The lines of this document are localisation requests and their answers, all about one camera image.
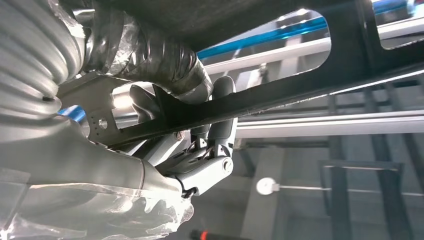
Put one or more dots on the blue metal beam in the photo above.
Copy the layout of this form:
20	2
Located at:
265	36

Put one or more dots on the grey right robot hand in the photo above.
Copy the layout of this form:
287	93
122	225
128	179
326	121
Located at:
82	172

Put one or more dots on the white round disc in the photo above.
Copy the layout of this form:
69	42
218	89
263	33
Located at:
266	186

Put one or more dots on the pale metal rail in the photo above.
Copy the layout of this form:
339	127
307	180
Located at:
331	124

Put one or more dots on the black and red tool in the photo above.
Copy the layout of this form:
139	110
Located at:
205	236

